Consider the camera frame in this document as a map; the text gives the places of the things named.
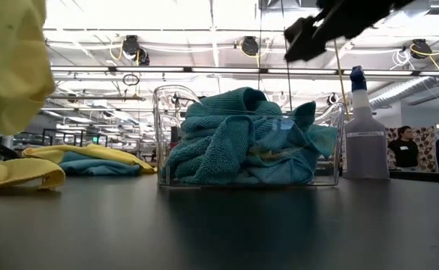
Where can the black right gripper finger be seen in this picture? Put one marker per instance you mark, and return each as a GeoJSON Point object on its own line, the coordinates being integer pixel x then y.
{"type": "Point", "coordinates": [305, 50]}
{"type": "Point", "coordinates": [301, 30]}

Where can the light blue microfiber towel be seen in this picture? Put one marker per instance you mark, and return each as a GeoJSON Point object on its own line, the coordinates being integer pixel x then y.
{"type": "Point", "coordinates": [223, 150]}
{"type": "Point", "coordinates": [99, 167]}

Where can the clear plastic basket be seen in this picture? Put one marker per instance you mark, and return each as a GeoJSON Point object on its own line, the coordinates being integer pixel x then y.
{"type": "Point", "coordinates": [166, 112]}

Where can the yellow microfiber towel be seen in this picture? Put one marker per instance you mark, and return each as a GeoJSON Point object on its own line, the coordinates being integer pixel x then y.
{"type": "Point", "coordinates": [12, 172]}
{"type": "Point", "coordinates": [99, 150]}
{"type": "Point", "coordinates": [12, 67]}

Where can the long ceiling light bar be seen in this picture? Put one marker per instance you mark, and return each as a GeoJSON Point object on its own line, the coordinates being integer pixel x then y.
{"type": "Point", "coordinates": [223, 70]}

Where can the translucent spray bottle blue nozzle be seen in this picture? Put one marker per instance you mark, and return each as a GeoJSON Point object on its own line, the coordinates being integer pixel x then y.
{"type": "Point", "coordinates": [365, 150]}

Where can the patterned partition board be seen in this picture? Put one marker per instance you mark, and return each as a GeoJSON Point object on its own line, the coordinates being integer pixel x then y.
{"type": "Point", "coordinates": [425, 146]}

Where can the silver ventilation duct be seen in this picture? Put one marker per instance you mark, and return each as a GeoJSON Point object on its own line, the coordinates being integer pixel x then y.
{"type": "Point", "coordinates": [403, 90]}

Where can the black metal frame station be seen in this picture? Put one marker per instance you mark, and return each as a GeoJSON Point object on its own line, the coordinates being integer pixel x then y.
{"type": "Point", "coordinates": [74, 131]}

